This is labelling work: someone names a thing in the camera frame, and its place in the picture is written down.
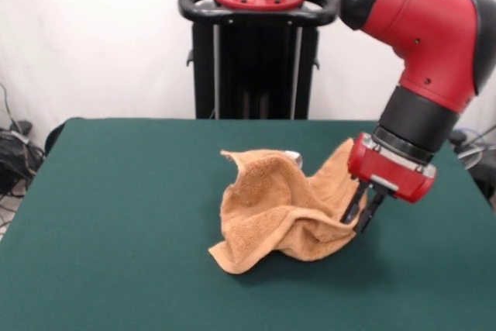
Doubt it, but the dark green table cloth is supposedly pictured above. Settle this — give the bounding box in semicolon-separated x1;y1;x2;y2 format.
0;117;496;331

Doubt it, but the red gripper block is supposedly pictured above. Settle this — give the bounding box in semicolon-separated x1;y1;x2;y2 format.
341;133;438;233

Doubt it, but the black grey floor equipment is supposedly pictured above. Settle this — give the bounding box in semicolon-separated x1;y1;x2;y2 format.
447;124;496;210

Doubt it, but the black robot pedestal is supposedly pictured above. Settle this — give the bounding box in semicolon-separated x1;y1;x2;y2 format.
177;0;338;120

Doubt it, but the black cable bundle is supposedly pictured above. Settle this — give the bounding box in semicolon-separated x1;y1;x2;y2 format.
0;82;47;231

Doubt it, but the orange terry towel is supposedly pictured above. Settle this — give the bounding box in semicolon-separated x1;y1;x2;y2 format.
208;137;369;274

